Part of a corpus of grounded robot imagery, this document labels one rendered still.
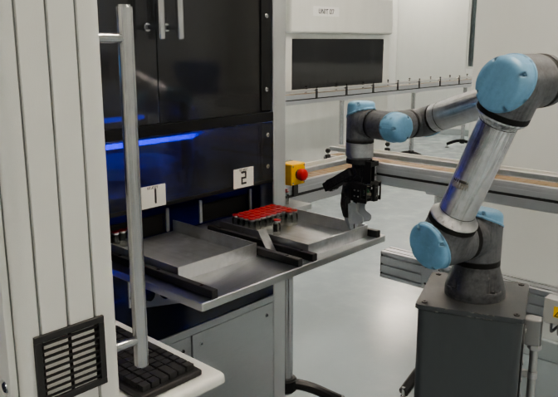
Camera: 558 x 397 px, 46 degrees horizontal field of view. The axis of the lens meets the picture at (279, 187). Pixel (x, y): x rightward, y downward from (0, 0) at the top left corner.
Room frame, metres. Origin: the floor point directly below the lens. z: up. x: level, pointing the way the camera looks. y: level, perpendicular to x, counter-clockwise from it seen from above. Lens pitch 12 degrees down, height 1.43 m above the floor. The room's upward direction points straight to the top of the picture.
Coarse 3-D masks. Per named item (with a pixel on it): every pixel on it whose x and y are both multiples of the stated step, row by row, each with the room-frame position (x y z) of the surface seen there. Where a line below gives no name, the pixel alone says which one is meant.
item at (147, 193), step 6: (150, 186) 1.72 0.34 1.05; (156, 186) 1.74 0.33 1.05; (162, 186) 1.75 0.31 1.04; (144, 192) 1.71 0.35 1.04; (150, 192) 1.72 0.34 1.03; (156, 192) 1.74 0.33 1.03; (162, 192) 1.75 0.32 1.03; (144, 198) 1.71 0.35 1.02; (150, 198) 1.72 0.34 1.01; (162, 198) 1.75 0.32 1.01; (144, 204) 1.71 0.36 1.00; (150, 204) 1.72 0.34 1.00; (156, 204) 1.73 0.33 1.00; (162, 204) 1.75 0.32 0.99
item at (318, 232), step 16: (224, 224) 1.85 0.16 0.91; (304, 224) 1.94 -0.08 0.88; (320, 224) 1.94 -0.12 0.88; (336, 224) 1.89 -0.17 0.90; (272, 240) 1.72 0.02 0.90; (288, 240) 1.68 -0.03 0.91; (304, 240) 1.78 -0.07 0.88; (320, 240) 1.67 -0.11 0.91; (336, 240) 1.72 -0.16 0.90; (352, 240) 1.77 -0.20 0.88
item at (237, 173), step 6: (246, 168) 1.99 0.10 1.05; (252, 168) 2.01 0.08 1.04; (234, 174) 1.95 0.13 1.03; (240, 174) 1.97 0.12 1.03; (252, 174) 2.01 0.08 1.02; (234, 180) 1.95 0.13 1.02; (240, 180) 1.97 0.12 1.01; (246, 180) 1.99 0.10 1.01; (252, 180) 2.01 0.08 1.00; (234, 186) 1.95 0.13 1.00; (240, 186) 1.97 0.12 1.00; (246, 186) 1.99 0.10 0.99
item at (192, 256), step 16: (176, 224) 1.86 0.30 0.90; (144, 240) 1.78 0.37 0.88; (160, 240) 1.78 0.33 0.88; (176, 240) 1.78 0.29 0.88; (192, 240) 1.78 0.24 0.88; (208, 240) 1.77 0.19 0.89; (224, 240) 1.72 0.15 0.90; (240, 240) 1.68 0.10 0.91; (128, 256) 1.59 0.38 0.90; (144, 256) 1.54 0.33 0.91; (160, 256) 1.64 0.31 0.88; (176, 256) 1.64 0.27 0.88; (192, 256) 1.64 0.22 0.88; (208, 256) 1.64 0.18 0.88; (224, 256) 1.56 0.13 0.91; (240, 256) 1.60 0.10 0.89; (176, 272) 1.46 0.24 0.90; (192, 272) 1.49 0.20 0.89
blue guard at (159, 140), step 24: (120, 144) 1.66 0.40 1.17; (144, 144) 1.72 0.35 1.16; (168, 144) 1.77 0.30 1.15; (192, 144) 1.83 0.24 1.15; (216, 144) 1.90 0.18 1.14; (240, 144) 1.97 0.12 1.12; (264, 144) 2.05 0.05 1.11; (120, 168) 1.66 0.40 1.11; (144, 168) 1.71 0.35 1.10; (168, 168) 1.77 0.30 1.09; (192, 168) 1.83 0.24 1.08; (216, 168) 1.90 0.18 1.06; (240, 168) 1.97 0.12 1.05; (264, 168) 2.05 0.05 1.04; (120, 192) 1.66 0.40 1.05; (168, 192) 1.77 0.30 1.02; (192, 192) 1.83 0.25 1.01
